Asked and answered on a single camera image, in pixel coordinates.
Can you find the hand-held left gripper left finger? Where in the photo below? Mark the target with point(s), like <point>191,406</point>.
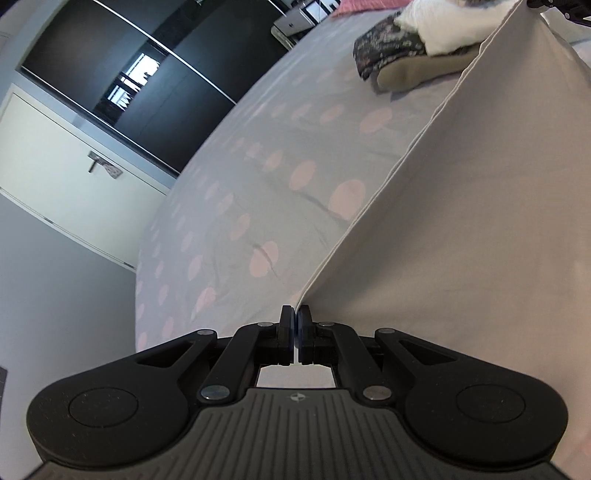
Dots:
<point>287,337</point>

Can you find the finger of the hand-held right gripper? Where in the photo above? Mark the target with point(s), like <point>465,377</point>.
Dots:
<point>561,10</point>

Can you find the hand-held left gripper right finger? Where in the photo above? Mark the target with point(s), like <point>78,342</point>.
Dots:
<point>302,337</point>

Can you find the beige garment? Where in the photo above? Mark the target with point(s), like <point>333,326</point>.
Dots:
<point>461,240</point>

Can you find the white fluffy garment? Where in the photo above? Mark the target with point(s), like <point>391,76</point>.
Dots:
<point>445,25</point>

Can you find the tan folded garment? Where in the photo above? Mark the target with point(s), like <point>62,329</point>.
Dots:
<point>415,71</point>

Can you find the dark floral garment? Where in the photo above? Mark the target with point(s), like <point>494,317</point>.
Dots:
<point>392,44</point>

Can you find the grey pink-dotted bed sheet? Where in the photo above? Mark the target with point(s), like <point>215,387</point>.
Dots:
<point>286,152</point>

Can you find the pink cloth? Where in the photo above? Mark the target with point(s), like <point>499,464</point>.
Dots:
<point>369,5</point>

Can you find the white door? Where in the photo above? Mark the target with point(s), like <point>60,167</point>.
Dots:
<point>69,184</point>

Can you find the black sliding door wardrobe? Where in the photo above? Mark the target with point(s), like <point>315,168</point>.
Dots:
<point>152,69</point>

